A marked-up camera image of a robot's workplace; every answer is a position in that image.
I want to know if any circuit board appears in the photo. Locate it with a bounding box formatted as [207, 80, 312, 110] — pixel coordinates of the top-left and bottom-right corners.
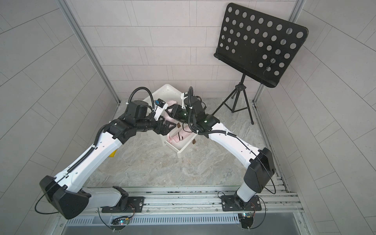
[110, 216, 133, 233]
[238, 213, 254, 230]

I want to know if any aluminium rail base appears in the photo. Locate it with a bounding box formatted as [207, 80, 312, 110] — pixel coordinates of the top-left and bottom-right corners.
[59, 187, 304, 229]

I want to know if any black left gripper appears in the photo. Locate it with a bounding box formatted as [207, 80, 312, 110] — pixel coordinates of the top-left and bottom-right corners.
[135, 114, 178, 135]

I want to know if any left circuit board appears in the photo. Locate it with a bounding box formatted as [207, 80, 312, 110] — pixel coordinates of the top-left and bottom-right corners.
[110, 216, 133, 233]

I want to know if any yellow flat block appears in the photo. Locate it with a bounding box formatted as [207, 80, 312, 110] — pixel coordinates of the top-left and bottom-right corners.
[109, 150, 117, 158]

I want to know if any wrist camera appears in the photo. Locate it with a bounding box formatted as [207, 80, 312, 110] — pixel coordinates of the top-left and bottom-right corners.
[181, 92, 189, 109]
[154, 99, 168, 121]

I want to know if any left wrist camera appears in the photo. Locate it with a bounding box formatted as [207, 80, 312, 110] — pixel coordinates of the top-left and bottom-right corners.
[154, 99, 168, 121]

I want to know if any pink umbrella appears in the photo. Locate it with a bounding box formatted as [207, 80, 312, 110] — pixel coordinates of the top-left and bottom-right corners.
[167, 130, 192, 144]
[164, 100, 178, 123]

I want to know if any white bottom drawer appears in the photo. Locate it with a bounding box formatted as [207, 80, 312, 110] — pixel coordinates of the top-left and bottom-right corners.
[166, 127, 197, 159]

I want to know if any black music stand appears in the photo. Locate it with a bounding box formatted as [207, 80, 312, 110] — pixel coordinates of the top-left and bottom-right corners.
[212, 2, 309, 125]

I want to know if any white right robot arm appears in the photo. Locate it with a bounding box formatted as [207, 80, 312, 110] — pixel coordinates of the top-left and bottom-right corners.
[165, 87, 275, 211]

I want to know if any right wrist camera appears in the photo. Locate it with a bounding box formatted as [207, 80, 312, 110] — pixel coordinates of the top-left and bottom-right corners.
[181, 92, 189, 109]

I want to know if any right circuit board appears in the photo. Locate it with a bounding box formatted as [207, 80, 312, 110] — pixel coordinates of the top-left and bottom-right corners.
[238, 213, 254, 230]

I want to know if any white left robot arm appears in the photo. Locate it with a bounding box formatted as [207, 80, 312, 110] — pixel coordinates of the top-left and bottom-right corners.
[40, 99, 176, 219]

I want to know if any white drawer cabinet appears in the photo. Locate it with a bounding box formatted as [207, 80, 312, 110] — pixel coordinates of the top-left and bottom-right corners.
[147, 84, 182, 147]

